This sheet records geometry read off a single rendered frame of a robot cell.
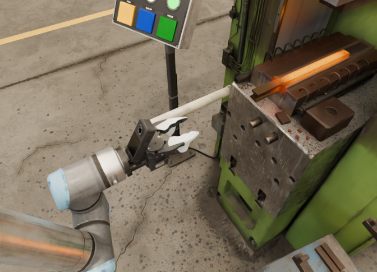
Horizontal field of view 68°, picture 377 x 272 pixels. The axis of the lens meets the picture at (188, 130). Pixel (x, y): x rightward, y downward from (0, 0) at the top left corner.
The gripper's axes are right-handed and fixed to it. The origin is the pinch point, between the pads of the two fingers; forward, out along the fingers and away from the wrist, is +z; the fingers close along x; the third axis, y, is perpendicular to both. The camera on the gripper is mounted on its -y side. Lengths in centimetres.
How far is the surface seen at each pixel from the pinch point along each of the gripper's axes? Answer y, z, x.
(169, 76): 33, 23, -57
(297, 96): 0.7, 33.8, 6.4
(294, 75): -0.9, 38.2, 0.2
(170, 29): -1.5, 17.8, -42.0
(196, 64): 100, 88, -132
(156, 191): 100, 0, -38
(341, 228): 53, 48, 38
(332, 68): 1, 53, 3
